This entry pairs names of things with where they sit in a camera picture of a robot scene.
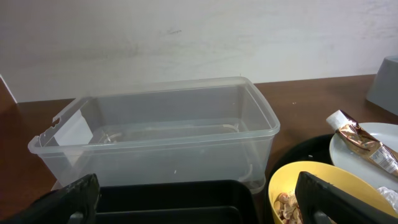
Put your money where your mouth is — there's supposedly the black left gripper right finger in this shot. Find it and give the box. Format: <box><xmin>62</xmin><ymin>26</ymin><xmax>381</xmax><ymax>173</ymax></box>
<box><xmin>295</xmin><ymin>171</ymin><xmax>397</xmax><ymax>224</ymax></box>

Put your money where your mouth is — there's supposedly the clear plastic bin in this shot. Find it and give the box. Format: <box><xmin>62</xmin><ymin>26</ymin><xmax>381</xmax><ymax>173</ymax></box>
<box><xmin>28</xmin><ymin>77</ymin><xmax>280</xmax><ymax>193</ymax></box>

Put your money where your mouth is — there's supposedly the pile of peanut shells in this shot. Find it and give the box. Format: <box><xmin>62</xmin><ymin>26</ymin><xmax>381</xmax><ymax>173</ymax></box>
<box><xmin>274</xmin><ymin>192</ymin><xmax>303</xmax><ymax>224</ymax></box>

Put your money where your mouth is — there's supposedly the yellow bowl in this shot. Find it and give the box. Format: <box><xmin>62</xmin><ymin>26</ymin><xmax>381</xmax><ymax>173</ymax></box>
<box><xmin>268</xmin><ymin>161</ymin><xmax>397</xmax><ymax>224</ymax></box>

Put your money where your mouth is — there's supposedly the grey dishwasher rack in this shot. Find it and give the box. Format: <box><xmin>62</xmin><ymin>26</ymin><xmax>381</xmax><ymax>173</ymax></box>
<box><xmin>366</xmin><ymin>55</ymin><xmax>398</xmax><ymax>115</ymax></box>

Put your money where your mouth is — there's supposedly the white tissue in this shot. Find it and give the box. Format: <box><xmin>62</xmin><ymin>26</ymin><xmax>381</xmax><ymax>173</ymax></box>
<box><xmin>377</xmin><ymin>187</ymin><xmax>398</xmax><ymax>213</ymax></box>

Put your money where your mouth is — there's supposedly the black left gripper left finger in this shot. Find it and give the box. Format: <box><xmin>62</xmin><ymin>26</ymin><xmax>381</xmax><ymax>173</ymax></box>
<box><xmin>2</xmin><ymin>174</ymin><xmax>100</xmax><ymax>223</ymax></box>

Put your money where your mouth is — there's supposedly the round black tray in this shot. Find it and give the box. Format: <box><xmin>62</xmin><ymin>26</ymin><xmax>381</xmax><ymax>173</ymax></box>
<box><xmin>261</xmin><ymin>134</ymin><xmax>333</xmax><ymax>223</ymax></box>

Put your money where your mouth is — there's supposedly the gold foil snack wrapper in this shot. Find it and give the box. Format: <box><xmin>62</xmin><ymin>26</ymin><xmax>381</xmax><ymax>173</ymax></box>
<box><xmin>326</xmin><ymin>110</ymin><xmax>397</xmax><ymax>177</ymax></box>

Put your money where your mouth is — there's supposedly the black rectangular tray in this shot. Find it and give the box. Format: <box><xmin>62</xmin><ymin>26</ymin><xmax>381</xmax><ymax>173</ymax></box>
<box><xmin>95</xmin><ymin>180</ymin><xmax>259</xmax><ymax>224</ymax></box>

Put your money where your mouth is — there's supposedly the grey round plate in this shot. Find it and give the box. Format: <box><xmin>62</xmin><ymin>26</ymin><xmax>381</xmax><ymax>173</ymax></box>
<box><xmin>329</xmin><ymin>123</ymin><xmax>398</xmax><ymax>191</ymax></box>

